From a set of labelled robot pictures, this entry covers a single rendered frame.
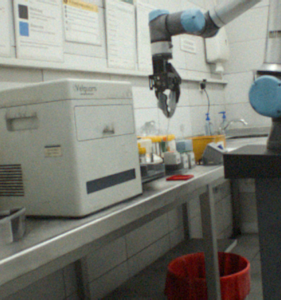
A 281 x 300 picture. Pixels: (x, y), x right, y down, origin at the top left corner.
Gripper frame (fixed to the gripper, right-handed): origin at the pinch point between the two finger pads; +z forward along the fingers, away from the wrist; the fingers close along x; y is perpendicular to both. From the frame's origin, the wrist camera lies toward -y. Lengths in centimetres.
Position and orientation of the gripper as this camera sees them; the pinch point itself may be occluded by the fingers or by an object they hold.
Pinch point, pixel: (170, 114)
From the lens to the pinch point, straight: 157.0
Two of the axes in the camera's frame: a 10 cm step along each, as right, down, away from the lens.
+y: -4.4, 0.9, -9.0
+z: 0.9, 9.9, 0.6
